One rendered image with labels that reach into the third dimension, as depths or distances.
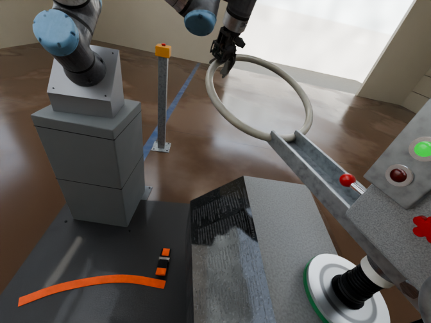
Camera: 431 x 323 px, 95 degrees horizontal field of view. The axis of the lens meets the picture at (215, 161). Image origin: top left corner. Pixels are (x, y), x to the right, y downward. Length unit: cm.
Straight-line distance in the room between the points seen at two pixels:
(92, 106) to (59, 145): 29
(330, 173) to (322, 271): 29
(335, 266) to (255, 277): 24
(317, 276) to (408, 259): 29
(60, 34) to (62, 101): 36
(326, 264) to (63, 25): 124
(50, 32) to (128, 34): 656
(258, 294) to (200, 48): 679
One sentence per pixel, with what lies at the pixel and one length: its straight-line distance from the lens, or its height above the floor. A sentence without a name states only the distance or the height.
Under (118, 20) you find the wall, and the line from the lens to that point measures 768.
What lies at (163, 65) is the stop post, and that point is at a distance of 205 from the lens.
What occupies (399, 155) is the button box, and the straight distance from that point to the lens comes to 43.
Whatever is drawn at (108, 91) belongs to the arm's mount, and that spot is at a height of 98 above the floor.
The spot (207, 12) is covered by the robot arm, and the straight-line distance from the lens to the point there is 70.
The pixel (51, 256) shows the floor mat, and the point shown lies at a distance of 172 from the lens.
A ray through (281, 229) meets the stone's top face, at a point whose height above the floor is 81.
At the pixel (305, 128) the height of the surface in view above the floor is 111.
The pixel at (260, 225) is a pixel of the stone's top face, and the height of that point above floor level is 81.
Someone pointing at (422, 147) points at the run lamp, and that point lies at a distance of 41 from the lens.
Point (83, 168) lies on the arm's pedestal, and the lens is 138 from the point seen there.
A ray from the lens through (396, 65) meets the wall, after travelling 876.
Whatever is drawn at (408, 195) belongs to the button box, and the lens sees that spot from 43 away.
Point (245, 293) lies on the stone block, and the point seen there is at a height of 76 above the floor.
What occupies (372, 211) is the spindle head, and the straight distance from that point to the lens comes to 48.
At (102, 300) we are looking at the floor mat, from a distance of 150.
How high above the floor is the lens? 141
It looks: 37 degrees down
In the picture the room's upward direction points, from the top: 13 degrees clockwise
